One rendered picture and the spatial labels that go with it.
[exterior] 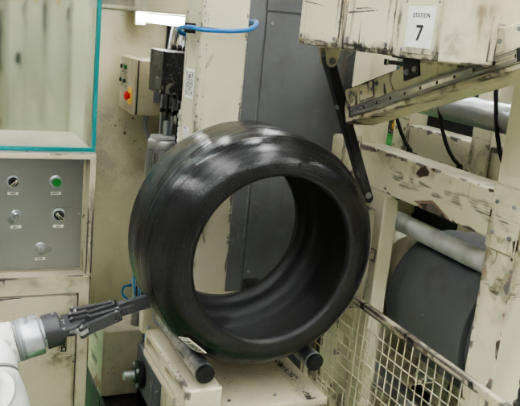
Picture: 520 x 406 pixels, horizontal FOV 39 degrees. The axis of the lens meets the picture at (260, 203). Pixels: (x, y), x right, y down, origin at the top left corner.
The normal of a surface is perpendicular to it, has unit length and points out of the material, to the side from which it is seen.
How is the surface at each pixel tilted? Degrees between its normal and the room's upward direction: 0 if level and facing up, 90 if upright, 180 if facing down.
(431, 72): 90
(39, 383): 90
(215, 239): 90
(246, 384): 0
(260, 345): 101
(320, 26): 90
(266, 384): 0
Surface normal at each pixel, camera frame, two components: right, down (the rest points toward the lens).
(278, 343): 0.40, 0.42
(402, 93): -0.91, 0.00
